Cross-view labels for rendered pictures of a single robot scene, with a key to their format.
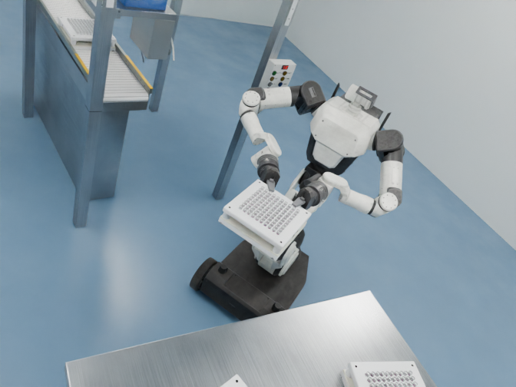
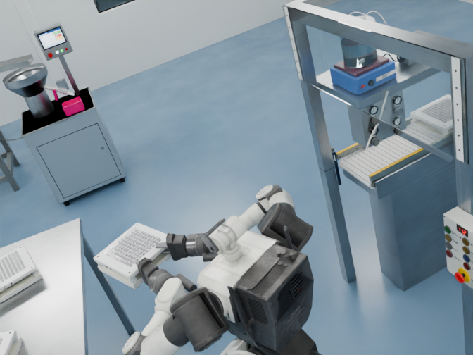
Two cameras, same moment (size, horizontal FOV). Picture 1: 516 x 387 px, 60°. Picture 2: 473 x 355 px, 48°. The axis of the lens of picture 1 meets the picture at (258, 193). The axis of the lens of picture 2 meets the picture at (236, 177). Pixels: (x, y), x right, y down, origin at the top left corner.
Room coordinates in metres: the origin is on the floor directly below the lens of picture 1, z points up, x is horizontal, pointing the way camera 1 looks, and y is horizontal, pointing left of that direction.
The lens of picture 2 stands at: (2.64, -1.23, 2.30)
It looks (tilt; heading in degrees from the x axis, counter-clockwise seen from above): 32 degrees down; 125
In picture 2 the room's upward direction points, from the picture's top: 18 degrees counter-clockwise
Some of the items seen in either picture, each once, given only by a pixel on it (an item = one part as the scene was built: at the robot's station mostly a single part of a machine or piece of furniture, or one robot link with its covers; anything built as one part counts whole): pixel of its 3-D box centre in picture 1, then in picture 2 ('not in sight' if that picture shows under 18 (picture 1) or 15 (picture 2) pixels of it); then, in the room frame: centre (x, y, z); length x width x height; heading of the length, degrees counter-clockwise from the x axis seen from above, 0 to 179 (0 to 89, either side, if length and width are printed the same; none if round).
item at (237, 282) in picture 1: (268, 267); not in sight; (1.83, -0.23, 0.19); 0.64 x 0.52 x 0.33; 164
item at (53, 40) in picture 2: not in sight; (63, 63); (-0.87, 1.91, 1.07); 0.23 x 0.10 x 0.62; 45
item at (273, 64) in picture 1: (275, 81); (470, 251); (2.47, 0.17, 0.97); 0.17 x 0.06 x 0.26; 140
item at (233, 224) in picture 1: (264, 221); (138, 258); (1.24, -0.06, 0.99); 0.24 x 0.24 x 0.02; 74
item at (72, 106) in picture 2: not in sight; (73, 106); (-0.67, 1.63, 0.80); 0.16 x 0.12 x 0.09; 45
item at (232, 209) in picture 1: (269, 212); (134, 248); (1.24, -0.06, 1.03); 0.25 x 0.24 x 0.02; 74
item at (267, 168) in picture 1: (268, 174); (185, 245); (1.46, -0.01, 1.03); 0.12 x 0.10 x 0.13; 17
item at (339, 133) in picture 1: (342, 133); (258, 291); (1.91, -0.25, 1.12); 0.34 x 0.30 x 0.36; 74
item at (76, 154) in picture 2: not in sight; (75, 147); (-0.92, 1.66, 0.38); 0.63 x 0.57 x 0.76; 45
